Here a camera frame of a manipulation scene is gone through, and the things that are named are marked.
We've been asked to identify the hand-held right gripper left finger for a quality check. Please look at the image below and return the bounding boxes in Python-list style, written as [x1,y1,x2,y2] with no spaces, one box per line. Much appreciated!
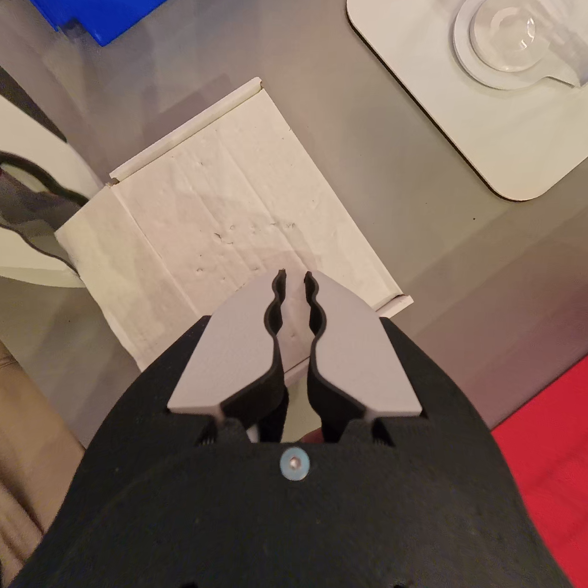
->
[168,270,289,443]

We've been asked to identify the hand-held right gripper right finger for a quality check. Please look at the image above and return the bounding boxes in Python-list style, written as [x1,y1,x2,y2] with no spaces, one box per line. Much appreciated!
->
[305,271,422,444]

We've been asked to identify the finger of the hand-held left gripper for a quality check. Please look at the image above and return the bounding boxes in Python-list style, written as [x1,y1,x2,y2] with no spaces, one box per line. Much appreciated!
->
[0,92,104,207]
[0,220,86,288]

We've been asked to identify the white cardboard box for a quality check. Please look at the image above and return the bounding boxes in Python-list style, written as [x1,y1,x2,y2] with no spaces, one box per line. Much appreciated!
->
[55,77,414,374]

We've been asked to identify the blue plastic container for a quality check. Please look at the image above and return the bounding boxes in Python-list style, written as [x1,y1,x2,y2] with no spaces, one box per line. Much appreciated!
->
[34,0,168,47]

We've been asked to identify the red cloth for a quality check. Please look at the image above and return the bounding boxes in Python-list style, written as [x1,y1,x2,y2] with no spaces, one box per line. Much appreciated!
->
[491,354,588,588]

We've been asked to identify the white rounded mat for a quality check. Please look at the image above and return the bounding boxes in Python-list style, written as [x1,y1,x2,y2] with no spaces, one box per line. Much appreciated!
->
[347,0,588,202]

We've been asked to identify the clear plastic tape dispenser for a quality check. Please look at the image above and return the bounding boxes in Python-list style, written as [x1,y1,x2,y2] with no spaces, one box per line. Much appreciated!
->
[452,0,588,90]

